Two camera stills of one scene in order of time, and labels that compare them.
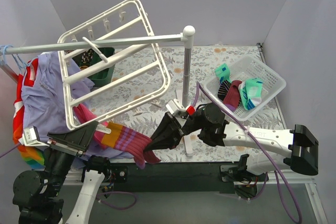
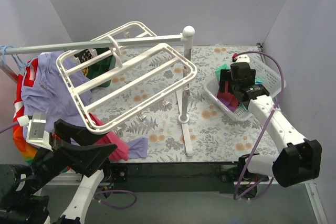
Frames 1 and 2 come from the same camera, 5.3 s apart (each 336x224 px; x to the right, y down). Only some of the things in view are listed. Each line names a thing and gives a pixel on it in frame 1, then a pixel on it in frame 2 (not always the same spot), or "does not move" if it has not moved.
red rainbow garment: x=34 y=156 does not move
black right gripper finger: x=169 y=142 to x=222 y=86
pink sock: x=84 y=115 to x=121 y=152
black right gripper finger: x=169 y=128 to x=226 y=75
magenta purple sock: x=128 y=140 to x=227 y=104
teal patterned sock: x=223 y=72 does not move
